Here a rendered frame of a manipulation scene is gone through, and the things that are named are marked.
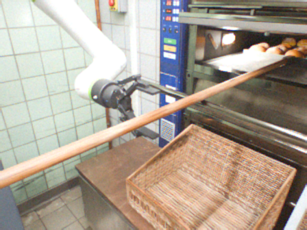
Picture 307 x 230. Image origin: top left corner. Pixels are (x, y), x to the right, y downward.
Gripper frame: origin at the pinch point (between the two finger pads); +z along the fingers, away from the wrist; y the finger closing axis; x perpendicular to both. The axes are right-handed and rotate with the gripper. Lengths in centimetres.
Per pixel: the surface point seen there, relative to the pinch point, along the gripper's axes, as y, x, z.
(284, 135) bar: 2.9, -20.6, 27.9
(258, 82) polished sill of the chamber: 3, -58, 3
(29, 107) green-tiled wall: 37, 0, -122
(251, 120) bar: 2.3, -21.0, 18.7
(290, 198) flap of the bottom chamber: 50, -56, 28
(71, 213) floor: 119, -4, -96
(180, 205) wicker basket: 60, -27, -9
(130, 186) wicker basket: 48, -9, -25
